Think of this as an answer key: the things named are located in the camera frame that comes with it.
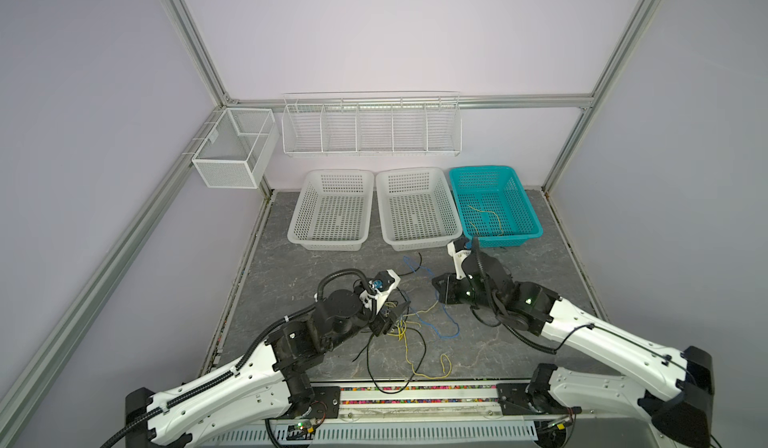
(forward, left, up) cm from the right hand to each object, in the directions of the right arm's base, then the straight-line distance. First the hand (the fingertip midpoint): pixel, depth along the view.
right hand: (431, 284), depth 73 cm
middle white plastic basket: (+42, +2, -20) cm, 47 cm away
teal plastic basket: (+44, -29, -20) cm, 56 cm away
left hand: (-4, +8, +3) cm, 10 cm away
